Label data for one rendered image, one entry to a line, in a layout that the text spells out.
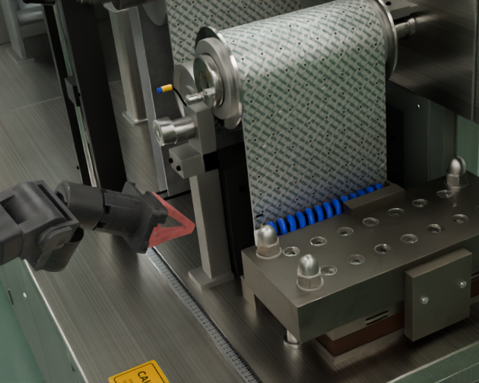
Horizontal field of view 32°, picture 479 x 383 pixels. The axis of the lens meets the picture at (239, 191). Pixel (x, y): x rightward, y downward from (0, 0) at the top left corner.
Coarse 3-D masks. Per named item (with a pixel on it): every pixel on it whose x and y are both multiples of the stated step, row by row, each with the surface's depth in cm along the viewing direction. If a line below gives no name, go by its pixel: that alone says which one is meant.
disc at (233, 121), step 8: (200, 32) 116; (208, 32) 114; (216, 32) 112; (216, 40) 112; (224, 40) 110; (224, 48) 110; (232, 56) 110; (232, 64) 110; (232, 72) 110; (240, 80) 110; (240, 88) 110; (240, 96) 111; (240, 104) 111; (240, 112) 112; (224, 120) 118; (232, 120) 116; (240, 120) 114; (232, 128) 117
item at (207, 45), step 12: (384, 24) 120; (384, 36) 120; (204, 48) 115; (216, 48) 112; (216, 60) 112; (228, 72) 111; (228, 84) 111; (228, 96) 112; (216, 108) 118; (228, 108) 114
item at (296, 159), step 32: (352, 96) 120; (384, 96) 123; (256, 128) 115; (288, 128) 118; (320, 128) 120; (352, 128) 123; (384, 128) 126; (256, 160) 117; (288, 160) 120; (320, 160) 123; (352, 160) 125; (384, 160) 128; (256, 192) 120; (288, 192) 122; (320, 192) 125; (256, 224) 122
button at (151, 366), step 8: (152, 360) 115; (136, 368) 114; (144, 368) 114; (152, 368) 114; (112, 376) 113; (120, 376) 113; (128, 376) 113; (136, 376) 113; (144, 376) 112; (152, 376) 112; (160, 376) 112
